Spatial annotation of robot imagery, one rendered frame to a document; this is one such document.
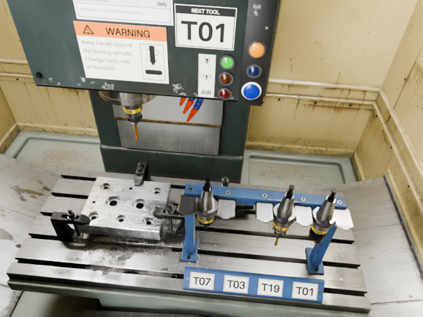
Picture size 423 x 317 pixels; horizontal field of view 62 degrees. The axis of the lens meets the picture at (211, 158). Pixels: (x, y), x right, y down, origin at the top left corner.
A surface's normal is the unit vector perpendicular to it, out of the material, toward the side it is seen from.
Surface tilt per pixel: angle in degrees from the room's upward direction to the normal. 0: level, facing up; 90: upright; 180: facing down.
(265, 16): 90
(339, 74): 90
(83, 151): 0
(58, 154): 0
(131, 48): 90
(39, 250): 0
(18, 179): 24
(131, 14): 90
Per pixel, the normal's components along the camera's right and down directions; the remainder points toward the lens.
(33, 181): 0.44, -0.63
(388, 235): -0.37, -0.70
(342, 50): -0.08, 0.68
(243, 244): 0.04, -0.73
